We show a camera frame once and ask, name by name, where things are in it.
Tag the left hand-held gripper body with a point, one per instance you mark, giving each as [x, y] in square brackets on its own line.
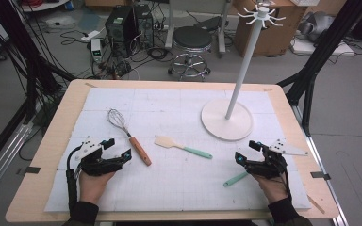
[91, 164]

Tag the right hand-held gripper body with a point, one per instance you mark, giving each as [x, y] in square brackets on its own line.
[268, 166]

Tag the white hook rack stand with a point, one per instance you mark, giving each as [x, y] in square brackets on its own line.
[226, 122]

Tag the person's left hand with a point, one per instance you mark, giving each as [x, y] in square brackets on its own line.
[92, 188]

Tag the person's right hand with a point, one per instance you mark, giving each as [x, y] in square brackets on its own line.
[273, 190]

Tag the white foam mat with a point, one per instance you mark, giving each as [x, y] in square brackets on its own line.
[94, 103]

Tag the wooden table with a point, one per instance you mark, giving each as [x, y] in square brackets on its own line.
[61, 125]

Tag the black tape strip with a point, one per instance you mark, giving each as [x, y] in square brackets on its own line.
[320, 175]
[31, 170]

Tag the thin wooden strip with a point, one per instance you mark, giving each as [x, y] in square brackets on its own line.
[315, 204]

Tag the white power supply unit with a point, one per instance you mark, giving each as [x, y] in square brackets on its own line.
[96, 50]

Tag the white power strip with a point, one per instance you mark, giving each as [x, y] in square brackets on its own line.
[90, 36]

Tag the large black computer tower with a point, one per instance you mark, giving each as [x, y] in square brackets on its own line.
[119, 31]

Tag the brown cardboard box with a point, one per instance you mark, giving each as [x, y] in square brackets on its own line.
[290, 34]

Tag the white flat board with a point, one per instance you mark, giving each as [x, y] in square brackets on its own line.
[320, 48]

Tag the slim black computer tower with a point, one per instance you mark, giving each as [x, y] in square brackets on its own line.
[144, 28]

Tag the black round stool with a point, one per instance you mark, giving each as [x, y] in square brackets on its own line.
[191, 37]

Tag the black flat device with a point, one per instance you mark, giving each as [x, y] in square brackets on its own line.
[209, 23]

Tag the grey bag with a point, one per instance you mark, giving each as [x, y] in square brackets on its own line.
[317, 26]

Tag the white round table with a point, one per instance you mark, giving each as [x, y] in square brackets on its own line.
[44, 7]

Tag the aluminium rail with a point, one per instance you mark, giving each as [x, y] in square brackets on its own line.
[3, 157]
[336, 204]

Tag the black metal frame stand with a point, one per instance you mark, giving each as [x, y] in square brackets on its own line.
[342, 34]
[19, 31]

